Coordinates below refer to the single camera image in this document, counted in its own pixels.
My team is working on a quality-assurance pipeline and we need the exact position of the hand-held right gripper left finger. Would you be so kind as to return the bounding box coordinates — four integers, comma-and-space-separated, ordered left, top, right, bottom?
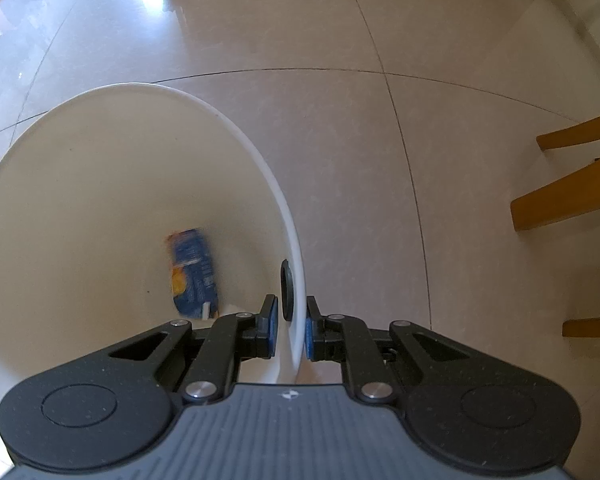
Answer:
107, 294, 281, 404

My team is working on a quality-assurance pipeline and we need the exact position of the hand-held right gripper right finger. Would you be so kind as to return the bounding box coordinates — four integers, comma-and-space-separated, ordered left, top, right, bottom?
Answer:
303, 295, 470, 404

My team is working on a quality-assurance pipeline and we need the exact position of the blue snack packet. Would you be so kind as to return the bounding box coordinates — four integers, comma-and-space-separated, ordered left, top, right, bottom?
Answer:
165, 228, 220, 320

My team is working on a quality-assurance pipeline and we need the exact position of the white plastic trash bin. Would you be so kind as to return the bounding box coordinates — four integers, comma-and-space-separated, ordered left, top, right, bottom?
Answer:
0, 81, 306, 411

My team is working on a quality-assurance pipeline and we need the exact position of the wooden chair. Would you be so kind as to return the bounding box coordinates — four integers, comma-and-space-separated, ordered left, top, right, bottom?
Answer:
510, 109, 600, 339

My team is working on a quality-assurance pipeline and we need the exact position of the black bin handle knob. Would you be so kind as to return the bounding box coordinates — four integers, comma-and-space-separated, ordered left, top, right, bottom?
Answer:
279, 259, 295, 322

